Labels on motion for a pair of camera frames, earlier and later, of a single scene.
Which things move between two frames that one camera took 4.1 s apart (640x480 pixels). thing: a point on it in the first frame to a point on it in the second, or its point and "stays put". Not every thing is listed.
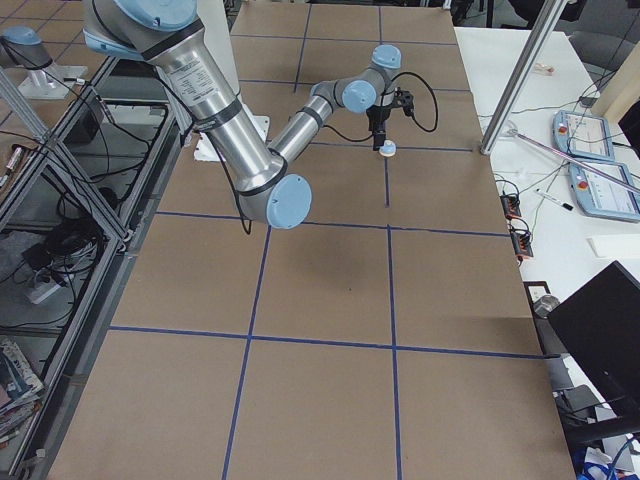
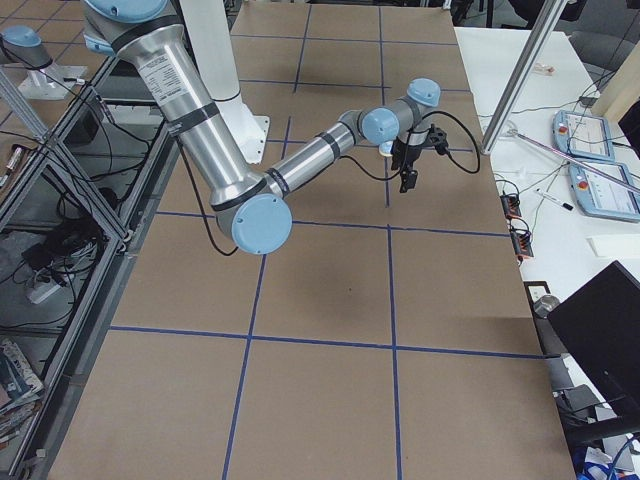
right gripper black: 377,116 to 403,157
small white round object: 388,148 stays put
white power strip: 40,292 stays put
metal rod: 575,161 stays put
